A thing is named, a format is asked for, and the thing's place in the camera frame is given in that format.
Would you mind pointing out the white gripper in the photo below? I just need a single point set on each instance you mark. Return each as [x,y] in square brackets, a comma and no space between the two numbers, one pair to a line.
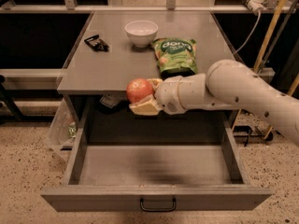
[167,93]

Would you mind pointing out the red apple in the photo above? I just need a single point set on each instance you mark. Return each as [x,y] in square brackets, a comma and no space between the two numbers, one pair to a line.
[138,89]

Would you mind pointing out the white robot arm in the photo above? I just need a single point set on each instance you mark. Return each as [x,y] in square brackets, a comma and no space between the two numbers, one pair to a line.
[227,85]

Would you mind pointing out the open grey top drawer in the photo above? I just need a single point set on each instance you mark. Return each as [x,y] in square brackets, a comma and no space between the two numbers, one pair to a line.
[119,159]

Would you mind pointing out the paper label under cabinet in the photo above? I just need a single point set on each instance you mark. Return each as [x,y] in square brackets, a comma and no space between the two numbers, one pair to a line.
[110,100]

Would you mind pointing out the green snack bag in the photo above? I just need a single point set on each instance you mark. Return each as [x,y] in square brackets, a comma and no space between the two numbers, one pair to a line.
[175,56]

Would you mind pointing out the grey cabinet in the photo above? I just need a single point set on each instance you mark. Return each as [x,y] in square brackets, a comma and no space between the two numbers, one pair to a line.
[97,72]

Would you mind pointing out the white ceramic bowl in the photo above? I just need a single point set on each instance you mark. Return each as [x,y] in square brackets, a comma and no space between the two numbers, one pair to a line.
[141,33]

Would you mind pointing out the small black snack packet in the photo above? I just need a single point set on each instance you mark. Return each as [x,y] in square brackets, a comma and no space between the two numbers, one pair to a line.
[96,43]

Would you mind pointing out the clear plastic bag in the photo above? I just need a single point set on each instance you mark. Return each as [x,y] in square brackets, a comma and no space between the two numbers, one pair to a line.
[62,130]

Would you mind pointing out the black drawer handle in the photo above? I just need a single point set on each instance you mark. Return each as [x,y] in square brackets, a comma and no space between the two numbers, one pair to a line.
[155,206]

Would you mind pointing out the yellow ladder frame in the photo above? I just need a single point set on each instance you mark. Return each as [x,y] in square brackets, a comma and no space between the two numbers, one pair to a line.
[267,47]

